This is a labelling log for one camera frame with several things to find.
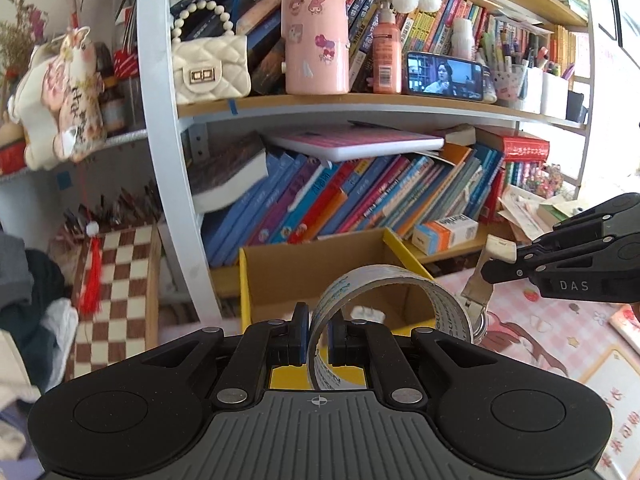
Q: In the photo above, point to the white pen holders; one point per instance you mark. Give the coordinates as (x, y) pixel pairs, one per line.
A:
(535, 87)

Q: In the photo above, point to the white bookshelf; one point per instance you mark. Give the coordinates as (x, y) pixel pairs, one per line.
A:
(165, 160)

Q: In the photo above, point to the clear printed tape roll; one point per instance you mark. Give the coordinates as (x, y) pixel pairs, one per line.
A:
(440, 305)

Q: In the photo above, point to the pink picture book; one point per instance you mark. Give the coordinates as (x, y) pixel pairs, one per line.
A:
(627, 322)

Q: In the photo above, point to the red tassel ornament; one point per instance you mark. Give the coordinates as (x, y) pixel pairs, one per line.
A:
(91, 280)

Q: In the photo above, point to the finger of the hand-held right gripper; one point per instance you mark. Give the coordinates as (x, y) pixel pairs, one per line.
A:
(600, 212)
(550, 257)

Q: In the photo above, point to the yellow cardboard box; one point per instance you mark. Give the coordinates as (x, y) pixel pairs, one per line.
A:
(285, 280)

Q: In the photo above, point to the white plush ornament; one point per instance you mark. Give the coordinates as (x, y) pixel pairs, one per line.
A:
(60, 100)

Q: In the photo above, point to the row of yellow books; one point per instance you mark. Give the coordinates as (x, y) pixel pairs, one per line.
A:
(567, 55)

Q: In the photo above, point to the stack of papers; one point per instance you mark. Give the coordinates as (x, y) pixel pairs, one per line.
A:
(530, 212)

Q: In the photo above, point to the pink cylindrical container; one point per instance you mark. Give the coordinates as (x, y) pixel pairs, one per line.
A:
(315, 35)

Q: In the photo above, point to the row of slim books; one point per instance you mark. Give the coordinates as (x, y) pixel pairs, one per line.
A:
(430, 30)

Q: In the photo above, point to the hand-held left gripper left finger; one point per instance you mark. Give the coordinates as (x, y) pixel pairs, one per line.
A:
(300, 335)

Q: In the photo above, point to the thick paperback book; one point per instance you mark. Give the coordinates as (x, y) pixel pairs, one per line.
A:
(227, 180)

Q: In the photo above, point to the orange and white box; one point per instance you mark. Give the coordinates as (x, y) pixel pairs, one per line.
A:
(445, 234)

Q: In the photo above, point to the row of colourful books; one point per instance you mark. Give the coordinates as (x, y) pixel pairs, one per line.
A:
(360, 195)

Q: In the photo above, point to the cream quilted handbag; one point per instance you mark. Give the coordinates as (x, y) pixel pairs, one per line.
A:
(210, 67)

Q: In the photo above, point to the white small bottle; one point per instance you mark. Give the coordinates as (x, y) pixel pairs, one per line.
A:
(462, 40)

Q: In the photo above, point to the smartphone with lit screen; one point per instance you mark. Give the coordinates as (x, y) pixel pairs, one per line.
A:
(442, 76)

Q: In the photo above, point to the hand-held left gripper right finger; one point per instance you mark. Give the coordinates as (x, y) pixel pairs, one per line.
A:
(337, 337)

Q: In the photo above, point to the red thick book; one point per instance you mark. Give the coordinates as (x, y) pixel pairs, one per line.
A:
(525, 149)

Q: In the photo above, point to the peach pump bottle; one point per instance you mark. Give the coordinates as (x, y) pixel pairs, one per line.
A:
(387, 52)

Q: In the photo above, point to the wooden chessboard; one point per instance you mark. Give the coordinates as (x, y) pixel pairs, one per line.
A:
(125, 300)

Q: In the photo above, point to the bundle of dark pens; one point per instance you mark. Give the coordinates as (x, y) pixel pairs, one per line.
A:
(110, 210)

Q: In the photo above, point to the pink checkered desktop cloth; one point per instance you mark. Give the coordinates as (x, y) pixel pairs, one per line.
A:
(550, 340)

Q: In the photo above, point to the pink flat notebook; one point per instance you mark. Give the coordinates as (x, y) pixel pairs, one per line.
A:
(360, 142)

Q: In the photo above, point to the pile of clothes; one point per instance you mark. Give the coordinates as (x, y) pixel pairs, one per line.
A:
(25, 320)

